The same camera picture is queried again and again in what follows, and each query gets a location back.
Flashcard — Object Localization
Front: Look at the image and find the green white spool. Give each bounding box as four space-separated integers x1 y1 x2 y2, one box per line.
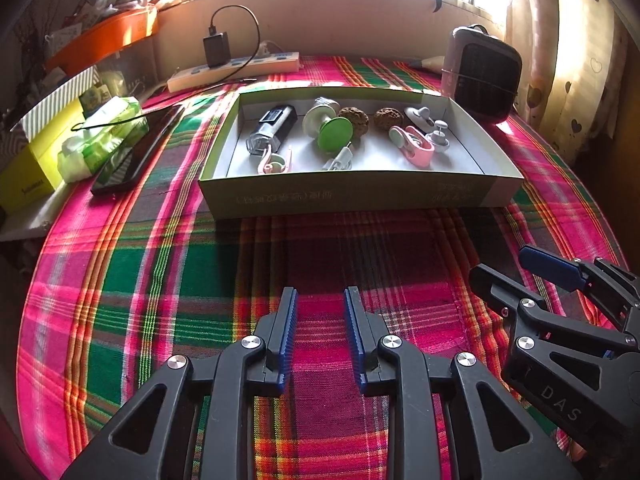
303 105 354 154

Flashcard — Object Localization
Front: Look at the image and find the pink clip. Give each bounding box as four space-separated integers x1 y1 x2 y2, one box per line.
388 126 435 169
257 144 291 174

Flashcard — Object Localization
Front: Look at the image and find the plaid pink green cloth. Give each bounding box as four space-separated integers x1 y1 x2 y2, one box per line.
14 54 629 480

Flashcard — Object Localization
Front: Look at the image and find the black charger cable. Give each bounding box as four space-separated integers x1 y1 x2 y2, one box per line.
69 3 263 132

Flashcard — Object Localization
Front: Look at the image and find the striped white box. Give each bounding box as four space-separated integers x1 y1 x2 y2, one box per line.
10 65 100 142

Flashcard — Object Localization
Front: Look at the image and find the wooden cabinet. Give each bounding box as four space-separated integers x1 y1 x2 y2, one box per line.
575 44 639 273

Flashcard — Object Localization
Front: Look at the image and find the yellow box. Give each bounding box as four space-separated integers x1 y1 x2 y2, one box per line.
1 99 84 216

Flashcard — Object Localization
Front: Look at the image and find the black charger adapter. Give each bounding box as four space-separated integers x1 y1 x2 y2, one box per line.
203 32 231 68

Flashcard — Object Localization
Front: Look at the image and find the small white knob piece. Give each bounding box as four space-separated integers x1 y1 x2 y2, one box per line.
426 119 450 153

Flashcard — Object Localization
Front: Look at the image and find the grey black space heater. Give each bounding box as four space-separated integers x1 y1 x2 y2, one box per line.
440 24 522 125

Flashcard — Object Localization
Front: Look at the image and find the heart pattern curtain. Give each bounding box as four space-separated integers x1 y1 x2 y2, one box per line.
506 0 628 166

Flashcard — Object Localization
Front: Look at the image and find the green tissue pack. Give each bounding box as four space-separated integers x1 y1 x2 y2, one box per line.
56 96 149 183

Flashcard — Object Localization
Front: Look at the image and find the white round cap device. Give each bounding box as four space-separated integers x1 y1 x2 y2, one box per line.
314 96 341 115

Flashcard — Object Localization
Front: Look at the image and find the white power strip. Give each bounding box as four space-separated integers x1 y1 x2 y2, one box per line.
167 52 300 92

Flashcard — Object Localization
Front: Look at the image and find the black smartphone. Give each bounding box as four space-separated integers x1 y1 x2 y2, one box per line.
91 104 184 196

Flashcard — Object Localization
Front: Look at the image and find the black cylindrical device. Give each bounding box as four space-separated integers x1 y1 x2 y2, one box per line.
245 104 297 156

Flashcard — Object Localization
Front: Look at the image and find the orange tray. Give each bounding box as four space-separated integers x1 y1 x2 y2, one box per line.
44 4 158 76

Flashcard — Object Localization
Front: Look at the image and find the green white cardboard box tray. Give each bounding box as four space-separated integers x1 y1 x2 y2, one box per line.
198 81 524 220

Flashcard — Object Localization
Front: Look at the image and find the white usb cable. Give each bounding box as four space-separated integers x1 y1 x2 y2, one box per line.
322 142 356 172

